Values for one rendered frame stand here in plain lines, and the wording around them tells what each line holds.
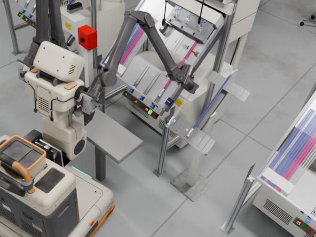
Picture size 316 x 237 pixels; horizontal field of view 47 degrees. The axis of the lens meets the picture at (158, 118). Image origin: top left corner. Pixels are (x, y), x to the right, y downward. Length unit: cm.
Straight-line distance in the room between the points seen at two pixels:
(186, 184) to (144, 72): 99
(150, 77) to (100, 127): 51
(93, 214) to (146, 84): 97
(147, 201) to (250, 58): 241
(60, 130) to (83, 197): 62
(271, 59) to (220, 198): 222
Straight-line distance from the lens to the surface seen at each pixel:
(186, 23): 260
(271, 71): 447
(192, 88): 221
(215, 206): 297
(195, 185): 304
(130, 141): 246
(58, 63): 186
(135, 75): 271
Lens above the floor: 244
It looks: 44 degrees down
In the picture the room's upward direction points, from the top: 8 degrees clockwise
